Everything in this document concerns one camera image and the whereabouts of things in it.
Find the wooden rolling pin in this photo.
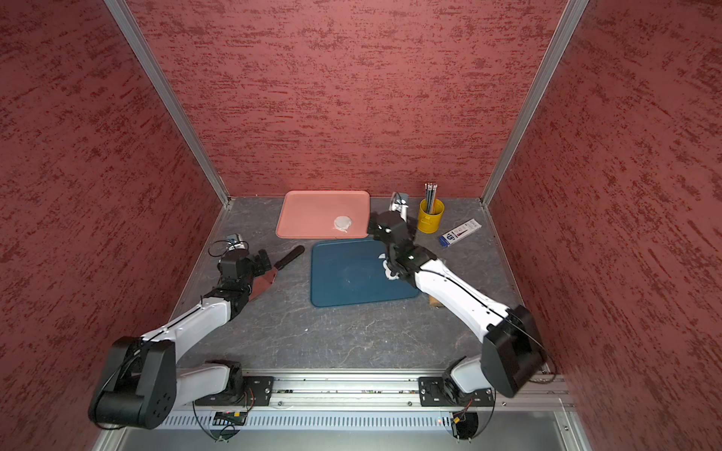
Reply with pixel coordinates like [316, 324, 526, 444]
[429, 296, 444, 308]

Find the teal tray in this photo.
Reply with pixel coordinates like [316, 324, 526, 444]
[310, 238, 419, 308]

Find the white dough piece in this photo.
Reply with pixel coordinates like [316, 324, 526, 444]
[378, 254, 399, 281]

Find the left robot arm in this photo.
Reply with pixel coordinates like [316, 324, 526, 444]
[88, 248, 272, 430]

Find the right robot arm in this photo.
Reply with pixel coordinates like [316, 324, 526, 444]
[368, 210, 548, 398]

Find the yellow cup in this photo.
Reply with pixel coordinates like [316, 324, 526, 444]
[417, 199, 446, 234]

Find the white blue pencil box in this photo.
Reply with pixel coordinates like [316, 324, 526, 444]
[438, 219, 481, 247]

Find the pink tray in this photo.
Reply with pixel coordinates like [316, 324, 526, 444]
[276, 191, 370, 240]

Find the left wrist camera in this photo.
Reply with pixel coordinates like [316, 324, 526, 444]
[226, 234, 249, 252]

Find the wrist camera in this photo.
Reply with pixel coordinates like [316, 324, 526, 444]
[389, 192, 409, 222]
[226, 234, 249, 252]

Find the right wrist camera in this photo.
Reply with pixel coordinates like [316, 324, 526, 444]
[389, 192, 409, 222]

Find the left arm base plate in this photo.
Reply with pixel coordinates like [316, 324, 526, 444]
[195, 376, 275, 409]

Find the aluminium front rail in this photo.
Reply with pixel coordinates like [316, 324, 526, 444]
[243, 368, 577, 412]

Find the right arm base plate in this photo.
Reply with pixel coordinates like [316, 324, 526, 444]
[417, 377, 494, 408]

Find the left corner aluminium post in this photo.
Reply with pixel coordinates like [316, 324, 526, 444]
[103, 0, 232, 209]

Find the corner aluminium post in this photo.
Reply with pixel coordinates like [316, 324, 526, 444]
[103, 0, 232, 209]
[481, 0, 589, 210]

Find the right corner aluminium post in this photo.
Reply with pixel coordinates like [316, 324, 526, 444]
[481, 0, 589, 210]

